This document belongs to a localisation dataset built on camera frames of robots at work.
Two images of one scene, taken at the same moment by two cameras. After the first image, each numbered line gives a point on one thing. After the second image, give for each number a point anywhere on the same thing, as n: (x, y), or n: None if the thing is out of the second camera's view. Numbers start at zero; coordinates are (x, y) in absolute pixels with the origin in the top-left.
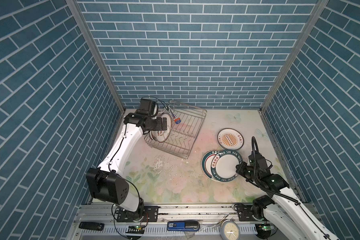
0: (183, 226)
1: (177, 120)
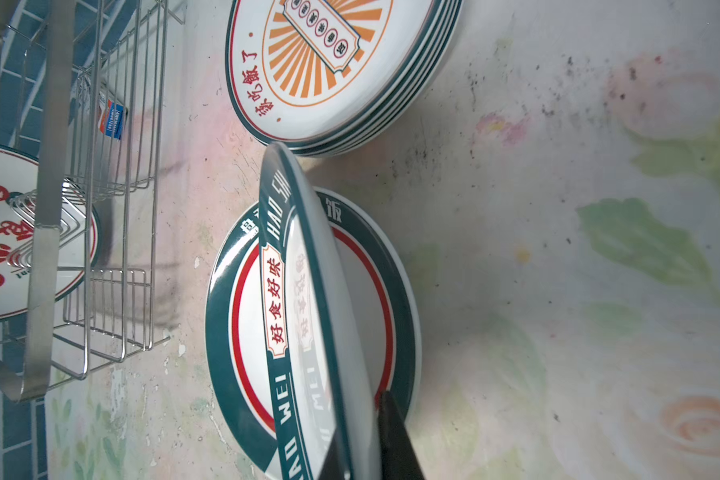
0: None
1: (110, 119)
